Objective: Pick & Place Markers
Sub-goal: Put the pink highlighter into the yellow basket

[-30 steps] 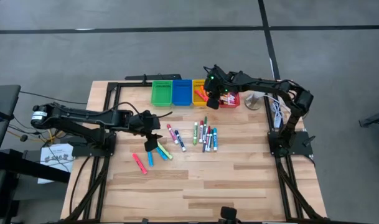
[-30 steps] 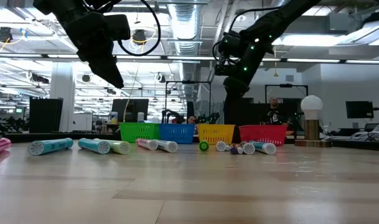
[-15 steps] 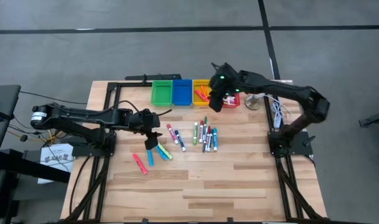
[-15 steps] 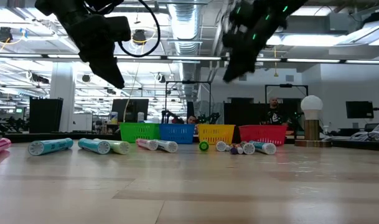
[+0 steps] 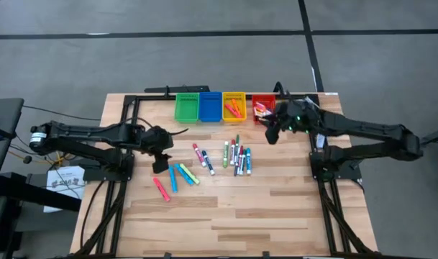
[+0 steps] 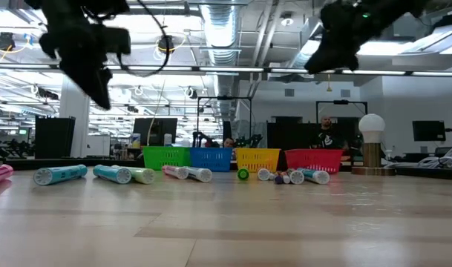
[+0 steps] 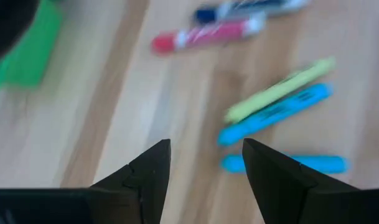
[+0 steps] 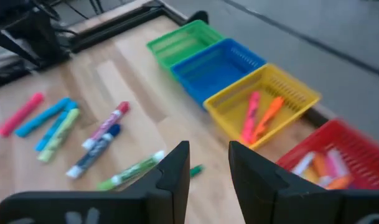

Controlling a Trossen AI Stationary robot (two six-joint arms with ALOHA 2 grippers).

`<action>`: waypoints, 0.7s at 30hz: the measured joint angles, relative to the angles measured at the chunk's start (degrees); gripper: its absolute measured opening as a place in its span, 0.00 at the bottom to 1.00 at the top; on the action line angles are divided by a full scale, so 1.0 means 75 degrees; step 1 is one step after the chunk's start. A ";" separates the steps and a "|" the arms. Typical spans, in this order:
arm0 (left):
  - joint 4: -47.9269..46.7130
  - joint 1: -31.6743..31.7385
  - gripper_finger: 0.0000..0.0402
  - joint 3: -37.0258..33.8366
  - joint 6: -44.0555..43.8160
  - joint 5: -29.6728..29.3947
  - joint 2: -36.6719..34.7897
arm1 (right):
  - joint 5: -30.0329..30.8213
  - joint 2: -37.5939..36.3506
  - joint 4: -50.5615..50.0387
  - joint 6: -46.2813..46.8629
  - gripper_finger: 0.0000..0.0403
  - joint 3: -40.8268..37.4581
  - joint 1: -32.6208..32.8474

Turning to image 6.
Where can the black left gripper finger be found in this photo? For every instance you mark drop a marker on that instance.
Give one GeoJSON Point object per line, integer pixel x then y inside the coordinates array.
{"type": "Point", "coordinates": [95, 89]}

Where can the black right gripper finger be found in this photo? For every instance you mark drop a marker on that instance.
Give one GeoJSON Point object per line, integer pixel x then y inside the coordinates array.
{"type": "Point", "coordinates": [329, 61]}

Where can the blue highlighter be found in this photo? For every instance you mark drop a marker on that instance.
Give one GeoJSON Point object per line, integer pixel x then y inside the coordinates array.
{"type": "Point", "coordinates": [62, 173]}
{"type": "Point", "coordinates": [114, 174]}

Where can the yellow highlighter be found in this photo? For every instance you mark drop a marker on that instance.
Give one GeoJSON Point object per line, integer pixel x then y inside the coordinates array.
{"type": "Point", "coordinates": [144, 175]}

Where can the pink Expo marker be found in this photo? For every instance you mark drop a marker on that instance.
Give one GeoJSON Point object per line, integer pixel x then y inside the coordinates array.
{"type": "Point", "coordinates": [177, 172]}

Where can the teal Expo marker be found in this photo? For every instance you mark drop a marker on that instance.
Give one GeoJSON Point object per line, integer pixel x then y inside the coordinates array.
{"type": "Point", "coordinates": [320, 177]}

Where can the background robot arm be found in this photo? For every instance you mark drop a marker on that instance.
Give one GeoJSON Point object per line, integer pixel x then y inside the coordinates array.
{"type": "Point", "coordinates": [201, 140]}
{"type": "Point", "coordinates": [251, 141]}

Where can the black cabinet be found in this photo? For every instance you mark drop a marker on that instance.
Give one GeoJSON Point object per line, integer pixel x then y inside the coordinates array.
{"type": "Point", "coordinates": [55, 137]}

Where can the white bottle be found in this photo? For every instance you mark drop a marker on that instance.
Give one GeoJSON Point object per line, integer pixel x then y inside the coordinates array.
{"type": "Point", "coordinates": [167, 139]}
{"type": "Point", "coordinates": [135, 141]}

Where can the dark computer monitor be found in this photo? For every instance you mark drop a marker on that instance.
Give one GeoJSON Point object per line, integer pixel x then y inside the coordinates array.
{"type": "Point", "coordinates": [155, 131]}

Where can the person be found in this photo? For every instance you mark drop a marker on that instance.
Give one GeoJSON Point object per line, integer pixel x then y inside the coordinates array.
{"type": "Point", "coordinates": [327, 139]}
{"type": "Point", "coordinates": [229, 142]}

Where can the white bulb lamp wooden base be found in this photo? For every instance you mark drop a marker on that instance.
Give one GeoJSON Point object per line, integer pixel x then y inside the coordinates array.
{"type": "Point", "coordinates": [371, 128]}

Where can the green plastic basket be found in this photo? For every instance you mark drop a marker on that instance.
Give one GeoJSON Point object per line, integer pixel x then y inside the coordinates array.
{"type": "Point", "coordinates": [166, 157]}

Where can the red plastic basket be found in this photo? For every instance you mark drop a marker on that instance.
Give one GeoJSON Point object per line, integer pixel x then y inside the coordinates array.
{"type": "Point", "coordinates": [314, 160]}

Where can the dark green Expo marker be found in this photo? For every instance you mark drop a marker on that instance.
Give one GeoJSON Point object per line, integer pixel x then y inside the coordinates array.
{"type": "Point", "coordinates": [297, 177]}

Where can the yellow plastic basket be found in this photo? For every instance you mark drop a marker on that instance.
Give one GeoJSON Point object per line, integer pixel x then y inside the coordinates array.
{"type": "Point", "coordinates": [258, 159]}

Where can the thin red Expo marker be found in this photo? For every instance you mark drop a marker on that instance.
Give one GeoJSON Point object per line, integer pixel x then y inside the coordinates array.
{"type": "Point", "coordinates": [285, 177]}

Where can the thin green Expo marker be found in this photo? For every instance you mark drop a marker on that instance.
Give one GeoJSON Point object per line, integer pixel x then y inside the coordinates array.
{"type": "Point", "coordinates": [272, 176]}

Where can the blue plastic basket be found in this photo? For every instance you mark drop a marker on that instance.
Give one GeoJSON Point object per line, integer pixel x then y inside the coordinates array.
{"type": "Point", "coordinates": [211, 159]}

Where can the light green Expo marker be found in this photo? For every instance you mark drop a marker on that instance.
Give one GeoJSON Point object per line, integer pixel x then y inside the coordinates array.
{"type": "Point", "coordinates": [243, 174]}

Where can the black frame stand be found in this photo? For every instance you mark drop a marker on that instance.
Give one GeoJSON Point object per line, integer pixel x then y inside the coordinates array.
{"type": "Point", "coordinates": [340, 102]}

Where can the black wall monitor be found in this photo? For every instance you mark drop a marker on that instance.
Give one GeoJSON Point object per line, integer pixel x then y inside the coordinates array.
{"type": "Point", "coordinates": [429, 130]}

